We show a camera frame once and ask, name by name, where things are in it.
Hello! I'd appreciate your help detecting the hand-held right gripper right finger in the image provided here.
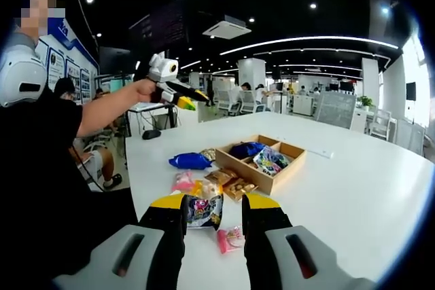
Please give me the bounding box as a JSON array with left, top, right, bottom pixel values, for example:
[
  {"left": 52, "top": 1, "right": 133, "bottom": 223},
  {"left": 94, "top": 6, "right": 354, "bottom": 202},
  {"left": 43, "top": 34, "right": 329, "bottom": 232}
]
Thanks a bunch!
[{"left": 241, "top": 193, "right": 354, "bottom": 290}]

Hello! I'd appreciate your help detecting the black monitor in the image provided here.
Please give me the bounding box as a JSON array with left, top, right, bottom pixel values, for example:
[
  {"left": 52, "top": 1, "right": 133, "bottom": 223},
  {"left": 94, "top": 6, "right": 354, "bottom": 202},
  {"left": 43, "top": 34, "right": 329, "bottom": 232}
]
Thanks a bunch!
[{"left": 98, "top": 46, "right": 132, "bottom": 75}]

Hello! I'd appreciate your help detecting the white table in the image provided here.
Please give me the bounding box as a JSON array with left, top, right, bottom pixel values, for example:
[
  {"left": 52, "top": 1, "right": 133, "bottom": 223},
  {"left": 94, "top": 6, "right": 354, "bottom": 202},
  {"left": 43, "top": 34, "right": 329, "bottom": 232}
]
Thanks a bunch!
[{"left": 124, "top": 111, "right": 435, "bottom": 290}]

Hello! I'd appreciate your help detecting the colourful QQ candy packet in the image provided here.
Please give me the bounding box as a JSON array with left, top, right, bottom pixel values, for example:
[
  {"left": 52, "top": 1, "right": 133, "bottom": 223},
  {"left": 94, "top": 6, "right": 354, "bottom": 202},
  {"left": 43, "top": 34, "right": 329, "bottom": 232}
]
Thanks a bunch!
[
  {"left": 185, "top": 194, "right": 224, "bottom": 230},
  {"left": 253, "top": 145, "right": 290, "bottom": 177}
]

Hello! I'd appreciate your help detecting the white cabinet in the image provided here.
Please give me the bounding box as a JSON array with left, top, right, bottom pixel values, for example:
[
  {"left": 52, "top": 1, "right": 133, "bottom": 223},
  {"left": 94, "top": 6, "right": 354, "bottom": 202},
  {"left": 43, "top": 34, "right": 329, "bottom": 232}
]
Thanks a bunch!
[{"left": 292, "top": 94, "right": 315, "bottom": 117}]

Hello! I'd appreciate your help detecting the white office chair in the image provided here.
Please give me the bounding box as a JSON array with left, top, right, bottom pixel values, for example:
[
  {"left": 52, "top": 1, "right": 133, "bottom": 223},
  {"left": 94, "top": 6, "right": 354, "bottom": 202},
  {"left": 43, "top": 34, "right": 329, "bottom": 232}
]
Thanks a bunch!
[
  {"left": 239, "top": 91, "right": 266, "bottom": 114},
  {"left": 215, "top": 89, "right": 239, "bottom": 116}
]

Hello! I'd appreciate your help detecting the potted plant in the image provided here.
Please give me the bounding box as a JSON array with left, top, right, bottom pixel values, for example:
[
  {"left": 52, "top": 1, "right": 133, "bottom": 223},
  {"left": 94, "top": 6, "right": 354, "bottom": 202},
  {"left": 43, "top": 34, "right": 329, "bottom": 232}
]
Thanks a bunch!
[{"left": 356, "top": 95, "right": 375, "bottom": 109}]

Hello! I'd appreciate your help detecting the blue white wall poster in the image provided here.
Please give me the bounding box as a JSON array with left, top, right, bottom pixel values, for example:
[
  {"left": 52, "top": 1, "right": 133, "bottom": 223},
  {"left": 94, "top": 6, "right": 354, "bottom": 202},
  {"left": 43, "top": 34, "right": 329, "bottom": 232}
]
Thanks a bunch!
[{"left": 35, "top": 18, "right": 100, "bottom": 106}]

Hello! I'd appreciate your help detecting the gold mixed nuts packet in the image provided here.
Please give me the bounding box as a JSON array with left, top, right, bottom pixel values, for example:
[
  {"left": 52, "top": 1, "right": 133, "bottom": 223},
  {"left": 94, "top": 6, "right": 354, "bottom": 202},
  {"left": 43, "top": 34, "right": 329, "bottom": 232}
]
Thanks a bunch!
[
  {"left": 200, "top": 147, "right": 217, "bottom": 162},
  {"left": 204, "top": 168, "right": 239, "bottom": 185},
  {"left": 222, "top": 178, "right": 259, "bottom": 202}
]

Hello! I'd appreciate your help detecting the wooden divided container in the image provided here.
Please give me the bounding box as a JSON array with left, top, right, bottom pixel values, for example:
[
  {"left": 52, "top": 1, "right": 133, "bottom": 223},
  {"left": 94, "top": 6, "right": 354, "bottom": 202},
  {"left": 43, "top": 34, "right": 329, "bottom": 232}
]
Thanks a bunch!
[{"left": 215, "top": 134, "right": 307, "bottom": 196}]

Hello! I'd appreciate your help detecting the white chest-worn device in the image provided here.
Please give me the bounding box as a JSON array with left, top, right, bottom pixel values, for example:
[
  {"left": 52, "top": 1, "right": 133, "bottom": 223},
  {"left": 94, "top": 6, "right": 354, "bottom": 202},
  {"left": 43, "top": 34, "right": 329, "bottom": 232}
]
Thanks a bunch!
[{"left": 0, "top": 37, "right": 48, "bottom": 107}]

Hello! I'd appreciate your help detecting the pink marshmallow packet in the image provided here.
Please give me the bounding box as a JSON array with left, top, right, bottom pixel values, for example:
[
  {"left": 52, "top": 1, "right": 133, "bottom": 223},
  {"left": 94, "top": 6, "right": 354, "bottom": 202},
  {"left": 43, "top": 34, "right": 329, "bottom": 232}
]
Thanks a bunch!
[
  {"left": 216, "top": 225, "right": 245, "bottom": 255},
  {"left": 171, "top": 171, "right": 196, "bottom": 192}
]

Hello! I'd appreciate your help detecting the dark wall display screen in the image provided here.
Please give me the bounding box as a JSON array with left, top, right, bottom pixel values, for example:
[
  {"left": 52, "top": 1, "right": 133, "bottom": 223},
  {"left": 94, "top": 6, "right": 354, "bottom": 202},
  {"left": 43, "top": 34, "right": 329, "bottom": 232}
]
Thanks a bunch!
[{"left": 128, "top": 0, "right": 186, "bottom": 50}]

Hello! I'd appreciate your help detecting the person's left hand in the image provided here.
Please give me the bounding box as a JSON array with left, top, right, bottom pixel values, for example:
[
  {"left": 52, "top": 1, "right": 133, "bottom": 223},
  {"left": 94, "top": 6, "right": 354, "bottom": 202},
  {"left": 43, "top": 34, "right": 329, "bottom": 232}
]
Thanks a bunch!
[{"left": 134, "top": 78, "right": 160, "bottom": 103}]

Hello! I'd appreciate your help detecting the curved ceiling light strip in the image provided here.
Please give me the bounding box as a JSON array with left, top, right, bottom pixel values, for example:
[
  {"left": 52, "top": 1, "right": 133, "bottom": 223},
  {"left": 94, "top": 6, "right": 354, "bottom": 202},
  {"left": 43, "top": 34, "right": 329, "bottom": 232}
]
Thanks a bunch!
[{"left": 219, "top": 35, "right": 399, "bottom": 56}]

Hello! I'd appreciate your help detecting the blue Oreo cookie packet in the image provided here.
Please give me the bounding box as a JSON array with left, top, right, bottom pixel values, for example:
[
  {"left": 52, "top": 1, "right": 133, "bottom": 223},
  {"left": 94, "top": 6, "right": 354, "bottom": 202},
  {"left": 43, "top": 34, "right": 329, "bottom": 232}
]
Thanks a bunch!
[
  {"left": 228, "top": 141, "right": 266, "bottom": 160},
  {"left": 169, "top": 152, "right": 213, "bottom": 171}
]

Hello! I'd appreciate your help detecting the black device cable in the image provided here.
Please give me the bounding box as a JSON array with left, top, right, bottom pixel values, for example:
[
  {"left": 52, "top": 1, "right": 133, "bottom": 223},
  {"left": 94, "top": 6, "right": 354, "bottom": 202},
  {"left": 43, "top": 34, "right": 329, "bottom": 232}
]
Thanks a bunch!
[{"left": 69, "top": 145, "right": 105, "bottom": 192}]

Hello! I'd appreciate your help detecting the person's black shirt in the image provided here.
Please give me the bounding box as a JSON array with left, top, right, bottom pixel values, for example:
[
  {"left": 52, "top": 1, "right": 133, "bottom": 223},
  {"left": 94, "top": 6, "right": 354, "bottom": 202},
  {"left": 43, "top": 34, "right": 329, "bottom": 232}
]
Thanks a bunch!
[{"left": 0, "top": 88, "right": 139, "bottom": 280}]

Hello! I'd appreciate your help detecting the ceiling air conditioner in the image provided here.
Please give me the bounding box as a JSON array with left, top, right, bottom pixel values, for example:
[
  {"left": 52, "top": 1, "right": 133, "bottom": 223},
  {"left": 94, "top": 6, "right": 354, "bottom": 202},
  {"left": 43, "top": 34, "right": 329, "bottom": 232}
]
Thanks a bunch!
[{"left": 202, "top": 14, "right": 252, "bottom": 39}]

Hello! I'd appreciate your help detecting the white standing desk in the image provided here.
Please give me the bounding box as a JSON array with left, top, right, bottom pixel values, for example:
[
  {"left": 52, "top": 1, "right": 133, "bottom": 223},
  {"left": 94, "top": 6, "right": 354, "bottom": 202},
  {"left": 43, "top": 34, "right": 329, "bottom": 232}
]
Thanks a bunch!
[{"left": 125, "top": 101, "right": 181, "bottom": 137}]

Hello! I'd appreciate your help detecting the orange marshmallow packet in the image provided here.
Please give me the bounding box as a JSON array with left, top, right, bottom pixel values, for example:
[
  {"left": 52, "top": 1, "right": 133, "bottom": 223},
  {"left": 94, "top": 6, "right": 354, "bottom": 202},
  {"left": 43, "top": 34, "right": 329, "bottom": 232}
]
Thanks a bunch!
[{"left": 192, "top": 179, "right": 224, "bottom": 200}]

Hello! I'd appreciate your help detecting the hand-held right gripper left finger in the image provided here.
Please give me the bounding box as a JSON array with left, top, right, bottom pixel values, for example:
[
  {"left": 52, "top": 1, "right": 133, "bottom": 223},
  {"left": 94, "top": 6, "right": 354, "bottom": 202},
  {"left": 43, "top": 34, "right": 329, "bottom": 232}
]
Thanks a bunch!
[{"left": 88, "top": 194, "right": 188, "bottom": 290}]

